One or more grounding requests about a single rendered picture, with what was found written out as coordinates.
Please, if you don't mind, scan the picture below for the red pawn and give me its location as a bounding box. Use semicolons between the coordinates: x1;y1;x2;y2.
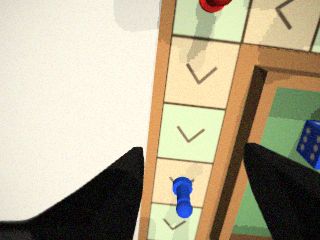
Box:
199;0;232;13

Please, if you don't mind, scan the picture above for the wooden board game with green tray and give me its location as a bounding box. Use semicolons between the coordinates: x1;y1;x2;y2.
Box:
146;0;320;240

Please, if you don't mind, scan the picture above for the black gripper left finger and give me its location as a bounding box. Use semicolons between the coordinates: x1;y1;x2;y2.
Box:
0;146;145;240

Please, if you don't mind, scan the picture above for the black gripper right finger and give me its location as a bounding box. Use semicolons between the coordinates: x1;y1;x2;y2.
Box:
243;143;320;240

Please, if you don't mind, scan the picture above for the blue pawn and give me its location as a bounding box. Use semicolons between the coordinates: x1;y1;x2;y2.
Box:
172;177;193;218

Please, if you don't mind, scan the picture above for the blue die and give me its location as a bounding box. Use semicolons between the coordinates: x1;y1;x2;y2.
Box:
296;120;320;170

